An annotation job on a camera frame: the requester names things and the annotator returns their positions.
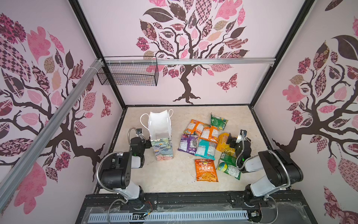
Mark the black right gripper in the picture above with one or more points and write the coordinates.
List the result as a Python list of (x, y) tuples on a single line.
[(232, 143)]

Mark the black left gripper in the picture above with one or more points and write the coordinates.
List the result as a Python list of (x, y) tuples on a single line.
[(145, 143)]

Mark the orange white snack bag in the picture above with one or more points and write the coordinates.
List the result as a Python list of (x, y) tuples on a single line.
[(210, 133), (195, 128)]

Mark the green white snack bag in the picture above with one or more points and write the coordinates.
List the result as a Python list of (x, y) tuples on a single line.
[(227, 165)]

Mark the floral paper bag white handles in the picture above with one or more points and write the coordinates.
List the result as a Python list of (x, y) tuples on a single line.
[(160, 130)]

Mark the teal snack bag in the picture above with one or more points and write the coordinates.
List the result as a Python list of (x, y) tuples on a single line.
[(206, 149)]

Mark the orange chips snack bag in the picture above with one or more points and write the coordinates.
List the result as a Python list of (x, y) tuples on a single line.
[(205, 170)]

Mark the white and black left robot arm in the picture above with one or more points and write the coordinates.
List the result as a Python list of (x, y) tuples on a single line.
[(132, 193)]

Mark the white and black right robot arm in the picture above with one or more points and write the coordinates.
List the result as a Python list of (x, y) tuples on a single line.
[(250, 200)]

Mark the yellow snack bag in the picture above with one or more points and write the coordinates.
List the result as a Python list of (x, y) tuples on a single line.
[(223, 147)]

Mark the green snack bag far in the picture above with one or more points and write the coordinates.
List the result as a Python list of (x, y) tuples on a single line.
[(218, 122)]

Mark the purple snack bag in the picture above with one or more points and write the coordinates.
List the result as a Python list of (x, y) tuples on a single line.
[(188, 143)]

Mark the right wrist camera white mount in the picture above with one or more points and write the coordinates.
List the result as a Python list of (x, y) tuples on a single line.
[(242, 136)]

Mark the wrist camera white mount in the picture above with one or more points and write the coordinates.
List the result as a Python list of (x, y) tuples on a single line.
[(242, 136), (139, 131)]

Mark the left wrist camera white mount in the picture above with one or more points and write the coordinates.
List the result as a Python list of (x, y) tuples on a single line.
[(139, 131)]

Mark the white slotted cable duct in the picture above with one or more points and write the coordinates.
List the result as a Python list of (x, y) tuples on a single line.
[(166, 217)]

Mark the black wire basket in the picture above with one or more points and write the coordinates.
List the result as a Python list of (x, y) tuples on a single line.
[(129, 70)]

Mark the black base frame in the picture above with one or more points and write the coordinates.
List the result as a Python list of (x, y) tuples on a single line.
[(282, 207)]

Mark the aluminium rail back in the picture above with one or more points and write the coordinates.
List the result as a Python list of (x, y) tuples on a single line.
[(258, 60)]

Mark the aluminium rail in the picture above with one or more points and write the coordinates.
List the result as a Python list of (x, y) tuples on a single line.
[(16, 175), (258, 60)]

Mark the aluminium rail left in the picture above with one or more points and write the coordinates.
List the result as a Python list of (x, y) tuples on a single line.
[(16, 175)]

